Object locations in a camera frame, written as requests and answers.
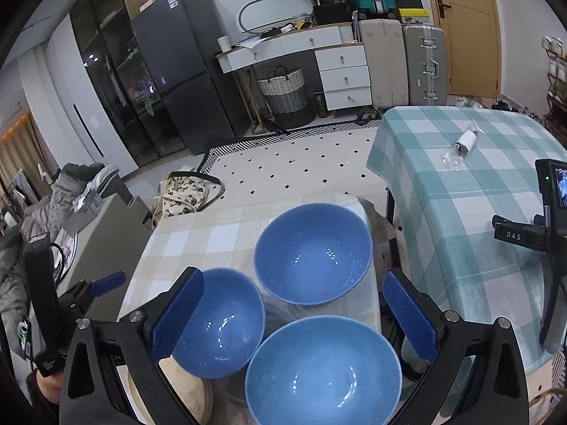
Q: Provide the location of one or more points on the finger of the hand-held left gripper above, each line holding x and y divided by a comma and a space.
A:
108, 284

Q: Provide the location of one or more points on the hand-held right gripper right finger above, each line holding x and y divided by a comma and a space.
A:
409, 318

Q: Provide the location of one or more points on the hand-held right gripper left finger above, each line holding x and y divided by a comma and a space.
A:
177, 314

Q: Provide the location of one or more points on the dark blue bowl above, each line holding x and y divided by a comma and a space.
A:
221, 323
314, 252

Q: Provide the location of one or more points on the light blue bowl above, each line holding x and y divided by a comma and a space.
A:
323, 372

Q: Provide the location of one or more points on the person's left hand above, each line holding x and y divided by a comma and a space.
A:
42, 387

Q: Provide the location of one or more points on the grey cardboard box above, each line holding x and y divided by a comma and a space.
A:
86, 206

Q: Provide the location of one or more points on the beige checked tablecloth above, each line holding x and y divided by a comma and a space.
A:
212, 239

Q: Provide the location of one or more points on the grey down jacket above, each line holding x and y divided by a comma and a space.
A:
44, 212

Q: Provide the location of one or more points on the patterned tote bag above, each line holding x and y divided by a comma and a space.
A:
181, 195

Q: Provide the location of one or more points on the teal checked tablecloth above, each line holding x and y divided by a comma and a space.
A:
443, 195

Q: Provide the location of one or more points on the black tripod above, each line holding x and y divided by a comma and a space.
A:
518, 234

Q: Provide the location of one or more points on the tan curtain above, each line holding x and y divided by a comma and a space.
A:
22, 155

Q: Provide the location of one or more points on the white roll in plastic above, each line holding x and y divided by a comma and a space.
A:
467, 139

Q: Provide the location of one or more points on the black white patterned rug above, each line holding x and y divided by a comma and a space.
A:
288, 159

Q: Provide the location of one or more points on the black glass cabinet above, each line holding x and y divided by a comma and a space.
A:
106, 75

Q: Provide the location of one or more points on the dark grey refrigerator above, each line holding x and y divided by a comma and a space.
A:
177, 75

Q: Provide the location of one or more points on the black water bottle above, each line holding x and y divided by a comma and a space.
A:
320, 104

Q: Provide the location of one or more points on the woven laundry basket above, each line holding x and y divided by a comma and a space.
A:
285, 97

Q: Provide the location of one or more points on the silver suitcase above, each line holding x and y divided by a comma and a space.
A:
423, 66

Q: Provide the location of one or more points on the white dressing table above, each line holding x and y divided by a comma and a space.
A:
341, 75

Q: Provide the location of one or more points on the beige suitcase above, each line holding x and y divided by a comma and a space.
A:
383, 62

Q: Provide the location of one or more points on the white cup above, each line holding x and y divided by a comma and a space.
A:
223, 44

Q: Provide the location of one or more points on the shoe rack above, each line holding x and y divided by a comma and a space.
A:
556, 75

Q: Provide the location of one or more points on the pink box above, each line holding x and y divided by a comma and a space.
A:
153, 2

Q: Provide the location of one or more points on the wooden door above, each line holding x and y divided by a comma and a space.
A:
469, 31

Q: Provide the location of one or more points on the yellow black box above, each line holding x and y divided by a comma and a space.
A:
414, 16

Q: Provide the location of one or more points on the oval mirror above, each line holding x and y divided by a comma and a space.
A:
274, 9

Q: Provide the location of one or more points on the black bag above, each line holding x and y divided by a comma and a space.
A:
332, 6

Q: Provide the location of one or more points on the black camera with screen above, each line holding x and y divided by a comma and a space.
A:
553, 190

